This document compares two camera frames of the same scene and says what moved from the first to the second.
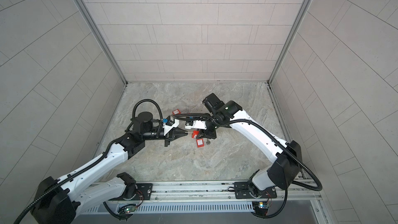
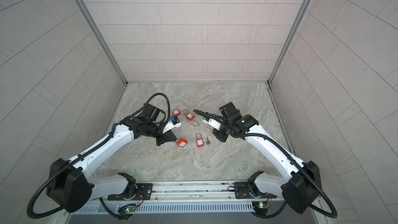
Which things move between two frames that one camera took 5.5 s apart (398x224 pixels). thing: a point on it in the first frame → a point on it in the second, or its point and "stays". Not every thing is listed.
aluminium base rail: (290, 192) stays
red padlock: (176, 112) stays
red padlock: (200, 142) stays
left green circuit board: (128, 209) stays
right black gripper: (206, 134) → (216, 133)
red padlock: (195, 134) → (182, 142)
